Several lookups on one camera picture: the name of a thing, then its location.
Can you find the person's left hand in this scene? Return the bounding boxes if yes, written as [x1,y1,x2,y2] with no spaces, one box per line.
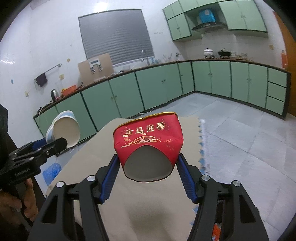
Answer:
[1,178,39,226]

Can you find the wooden door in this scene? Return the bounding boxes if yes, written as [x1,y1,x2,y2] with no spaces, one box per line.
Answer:
[273,12,296,116]

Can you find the white cooking pot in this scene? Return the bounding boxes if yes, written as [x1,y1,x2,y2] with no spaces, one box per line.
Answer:
[204,48,215,59]

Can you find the green lower kitchen cabinets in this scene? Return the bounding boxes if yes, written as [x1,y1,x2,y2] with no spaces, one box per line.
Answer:
[33,60,291,140]

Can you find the blue and white paper cup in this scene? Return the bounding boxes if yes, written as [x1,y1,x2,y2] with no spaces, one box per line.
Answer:
[45,110,81,148]

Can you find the grey window blind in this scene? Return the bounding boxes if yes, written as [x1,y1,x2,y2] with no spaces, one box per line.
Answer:
[78,9,154,65]

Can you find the black range hood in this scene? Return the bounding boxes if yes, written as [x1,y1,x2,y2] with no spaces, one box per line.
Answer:
[191,9,228,34]

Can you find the cardboard sheet with scale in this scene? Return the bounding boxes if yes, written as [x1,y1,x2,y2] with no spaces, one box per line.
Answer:
[78,53,114,86]

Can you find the chrome sink faucet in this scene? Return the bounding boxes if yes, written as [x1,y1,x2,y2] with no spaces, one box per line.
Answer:
[141,49,150,66]

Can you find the dark towel on rail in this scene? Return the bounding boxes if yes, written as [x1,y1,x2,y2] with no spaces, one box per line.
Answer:
[35,73,48,87]

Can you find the orange thermos bottle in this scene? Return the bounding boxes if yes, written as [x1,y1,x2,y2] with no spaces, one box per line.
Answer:
[281,50,288,69]

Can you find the orange plastic basket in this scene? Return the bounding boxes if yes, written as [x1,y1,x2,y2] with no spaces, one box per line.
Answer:
[61,85,77,96]

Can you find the red paper cup gold print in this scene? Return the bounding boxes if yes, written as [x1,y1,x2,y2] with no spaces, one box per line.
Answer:
[113,112,184,182]

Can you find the black wok on stove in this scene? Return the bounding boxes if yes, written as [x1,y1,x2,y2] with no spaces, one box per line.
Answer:
[218,49,231,59]

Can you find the steel electric kettle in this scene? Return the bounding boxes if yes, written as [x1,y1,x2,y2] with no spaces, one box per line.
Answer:
[50,89,60,102]

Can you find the green upper wall cabinets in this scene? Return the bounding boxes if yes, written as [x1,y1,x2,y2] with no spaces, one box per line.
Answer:
[163,1,268,42]

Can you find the orange foam net sleeve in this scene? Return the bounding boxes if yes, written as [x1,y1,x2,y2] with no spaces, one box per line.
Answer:
[212,223,221,241]

